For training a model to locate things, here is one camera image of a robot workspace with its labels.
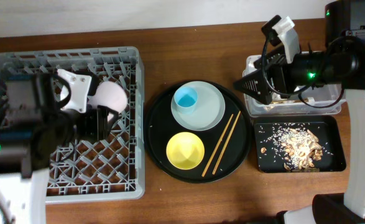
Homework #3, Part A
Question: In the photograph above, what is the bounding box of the pink cup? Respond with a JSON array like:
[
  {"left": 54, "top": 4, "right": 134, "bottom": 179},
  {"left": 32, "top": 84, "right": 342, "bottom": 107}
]
[{"left": 88, "top": 81, "right": 128, "bottom": 113}]

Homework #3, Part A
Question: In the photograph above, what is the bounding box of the blue cup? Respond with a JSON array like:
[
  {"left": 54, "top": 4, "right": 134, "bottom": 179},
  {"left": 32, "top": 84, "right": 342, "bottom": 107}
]
[{"left": 173, "top": 86, "right": 198, "bottom": 114}]

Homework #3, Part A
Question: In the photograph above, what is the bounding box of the food scraps and rice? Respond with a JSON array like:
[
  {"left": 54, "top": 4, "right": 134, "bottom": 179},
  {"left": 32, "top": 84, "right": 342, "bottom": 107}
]
[{"left": 256, "top": 123, "right": 334, "bottom": 172}]

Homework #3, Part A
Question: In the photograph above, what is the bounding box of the yellow bowl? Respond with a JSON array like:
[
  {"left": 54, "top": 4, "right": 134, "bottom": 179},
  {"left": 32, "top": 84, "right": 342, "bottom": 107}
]
[{"left": 166, "top": 132, "right": 205, "bottom": 170}]

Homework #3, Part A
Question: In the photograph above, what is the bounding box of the gold snack wrapper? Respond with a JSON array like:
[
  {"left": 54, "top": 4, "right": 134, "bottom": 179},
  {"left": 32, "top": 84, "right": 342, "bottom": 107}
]
[{"left": 264, "top": 97, "right": 315, "bottom": 111}]

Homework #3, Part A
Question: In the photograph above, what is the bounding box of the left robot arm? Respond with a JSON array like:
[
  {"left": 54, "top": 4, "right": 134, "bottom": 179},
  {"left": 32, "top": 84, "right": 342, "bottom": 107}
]
[{"left": 0, "top": 69, "right": 128, "bottom": 223}]

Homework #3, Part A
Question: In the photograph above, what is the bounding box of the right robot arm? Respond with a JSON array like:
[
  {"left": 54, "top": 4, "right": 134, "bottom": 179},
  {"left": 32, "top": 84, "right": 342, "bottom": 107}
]
[{"left": 233, "top": 0, "right": 365, "bottom": 223}]

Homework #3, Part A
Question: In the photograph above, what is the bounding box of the grey dishwasher rack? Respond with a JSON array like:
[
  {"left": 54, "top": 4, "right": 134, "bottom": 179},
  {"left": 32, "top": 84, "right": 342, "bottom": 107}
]
[{"left": 0, "top": 47, "right": 145, "bottom": 204}]

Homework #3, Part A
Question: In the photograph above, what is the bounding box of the wooden chopstick right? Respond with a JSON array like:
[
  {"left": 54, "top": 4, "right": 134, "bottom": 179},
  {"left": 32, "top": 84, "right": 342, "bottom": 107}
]
[{"left": 212, "top": 111, "right": 241, "bottom": 175}]

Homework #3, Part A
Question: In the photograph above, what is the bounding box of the wooden chopstick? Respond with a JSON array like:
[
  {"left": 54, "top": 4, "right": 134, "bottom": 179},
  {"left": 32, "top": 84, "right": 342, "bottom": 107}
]
[
  {"left": 201, "top": 114, "right": 234, "bottom": 177},
  {"left": 212, "top": 111, "right": 241, "bottom": 175}
]

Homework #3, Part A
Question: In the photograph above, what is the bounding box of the light grey plate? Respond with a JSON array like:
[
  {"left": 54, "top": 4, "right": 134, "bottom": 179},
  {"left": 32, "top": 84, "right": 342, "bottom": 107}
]
[{"left": 171, "top": 81, "right": 226, "bottom": 131}]

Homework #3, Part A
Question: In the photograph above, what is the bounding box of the clear plastic bin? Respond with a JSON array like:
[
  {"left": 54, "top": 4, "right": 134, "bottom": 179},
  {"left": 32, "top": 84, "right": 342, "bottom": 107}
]
[{"left": 242, "top": 50, "right": 354, "bottom": 118}]

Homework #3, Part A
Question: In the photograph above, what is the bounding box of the black rectangular tray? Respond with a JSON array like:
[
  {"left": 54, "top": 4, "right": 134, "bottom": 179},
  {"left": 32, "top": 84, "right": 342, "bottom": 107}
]
[{"left": 254, "top": 116, "right": 346, "bottom": 172}]

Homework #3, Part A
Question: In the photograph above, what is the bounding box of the round black tray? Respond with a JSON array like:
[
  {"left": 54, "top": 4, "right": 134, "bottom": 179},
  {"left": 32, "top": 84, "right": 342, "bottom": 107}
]
[{"left": 144, "top": 82, "right": 252, "bottom": 184}]

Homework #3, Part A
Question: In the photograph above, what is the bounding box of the wooden chopstick left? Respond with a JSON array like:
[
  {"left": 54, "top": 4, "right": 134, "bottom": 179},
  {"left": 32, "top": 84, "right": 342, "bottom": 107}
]
[{"left": 201, "top": 114, "right": 234, "bottom": 177}]

